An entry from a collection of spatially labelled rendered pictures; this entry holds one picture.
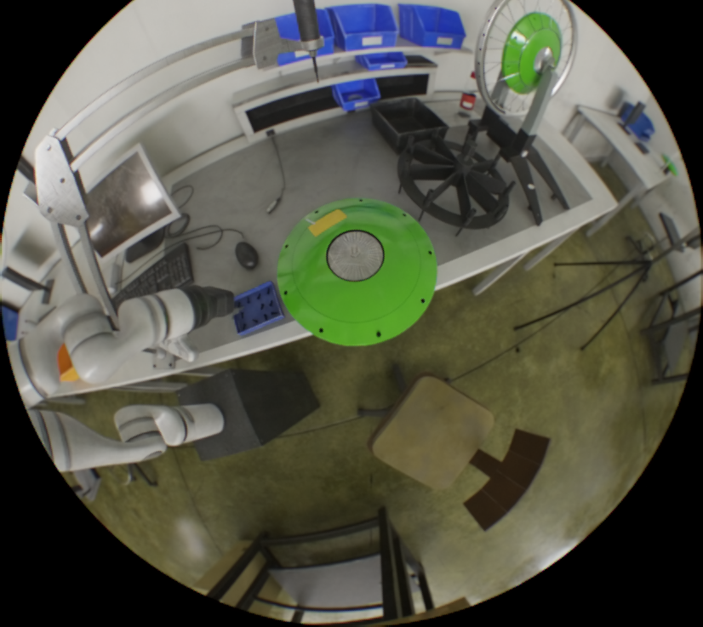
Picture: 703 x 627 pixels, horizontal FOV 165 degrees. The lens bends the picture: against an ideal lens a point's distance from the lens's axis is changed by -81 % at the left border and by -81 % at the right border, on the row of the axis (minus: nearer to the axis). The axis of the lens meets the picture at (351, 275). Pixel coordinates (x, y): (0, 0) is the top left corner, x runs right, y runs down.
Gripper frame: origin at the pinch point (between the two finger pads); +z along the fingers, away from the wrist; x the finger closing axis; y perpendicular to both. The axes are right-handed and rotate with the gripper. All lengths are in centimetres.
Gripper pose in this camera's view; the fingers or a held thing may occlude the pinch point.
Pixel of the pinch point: (237, 304)
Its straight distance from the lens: 56.7
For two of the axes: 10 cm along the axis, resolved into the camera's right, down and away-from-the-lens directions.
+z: 1.5, -0.9, 9.8
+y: 1.4, -9.8, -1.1
